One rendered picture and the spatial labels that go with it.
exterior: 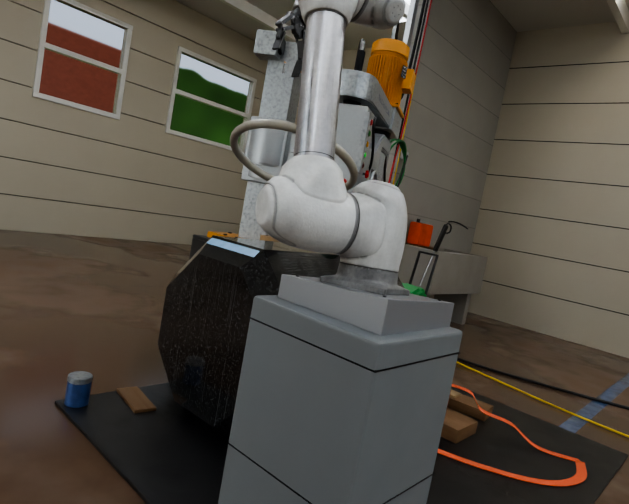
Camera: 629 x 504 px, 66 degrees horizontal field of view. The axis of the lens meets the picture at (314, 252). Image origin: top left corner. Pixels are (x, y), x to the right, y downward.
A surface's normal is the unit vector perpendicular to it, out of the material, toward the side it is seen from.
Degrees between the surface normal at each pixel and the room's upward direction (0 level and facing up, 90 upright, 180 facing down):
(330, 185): 73
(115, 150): 90
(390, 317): 90
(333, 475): 90
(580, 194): 90
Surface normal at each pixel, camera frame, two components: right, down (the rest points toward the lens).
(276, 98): -0.22, 0.04
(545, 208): -0.66, -0.06
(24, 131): 0.73, 0.19
